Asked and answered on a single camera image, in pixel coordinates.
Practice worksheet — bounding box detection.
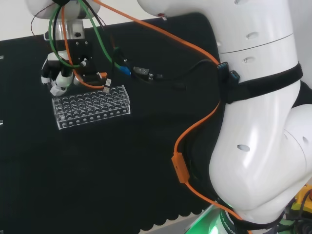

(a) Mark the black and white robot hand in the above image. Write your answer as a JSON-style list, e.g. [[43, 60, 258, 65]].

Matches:
[[40, 40, 102, 98]]

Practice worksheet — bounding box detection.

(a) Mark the blue cable connector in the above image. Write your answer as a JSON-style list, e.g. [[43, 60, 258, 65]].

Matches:
[[119, 65, 132, 77]]

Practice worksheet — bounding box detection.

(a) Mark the green cable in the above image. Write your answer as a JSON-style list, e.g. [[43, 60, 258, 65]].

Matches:
[[48, 0, 128, 74]]

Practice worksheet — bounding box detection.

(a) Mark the black cable with silver plug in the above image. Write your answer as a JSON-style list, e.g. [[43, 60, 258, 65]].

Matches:
[[84, 0, 122, 94]]

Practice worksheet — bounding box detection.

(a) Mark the black cable with adapter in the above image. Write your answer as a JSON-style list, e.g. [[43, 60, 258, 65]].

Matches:
[[131, 59, 220, 82]]

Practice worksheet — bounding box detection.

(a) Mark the black bench cloth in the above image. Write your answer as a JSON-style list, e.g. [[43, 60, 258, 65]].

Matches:
[[0, 12, 234, 234]]

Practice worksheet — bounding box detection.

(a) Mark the flat orange cable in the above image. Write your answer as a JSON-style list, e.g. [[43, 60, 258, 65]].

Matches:
[[60, 0, 253, 234]]

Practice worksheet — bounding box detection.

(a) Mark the clear acrylic test tube rack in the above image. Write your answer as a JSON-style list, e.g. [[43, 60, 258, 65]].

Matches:
[[51, 84, 131, 130]]

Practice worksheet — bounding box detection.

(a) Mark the black arm strap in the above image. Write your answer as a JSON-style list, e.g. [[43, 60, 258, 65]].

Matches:
[[219, 62, 304, 104]]

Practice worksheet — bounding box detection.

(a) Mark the black hub with blue ports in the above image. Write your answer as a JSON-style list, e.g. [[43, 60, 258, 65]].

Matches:
[[216, 62, 241, 86]]

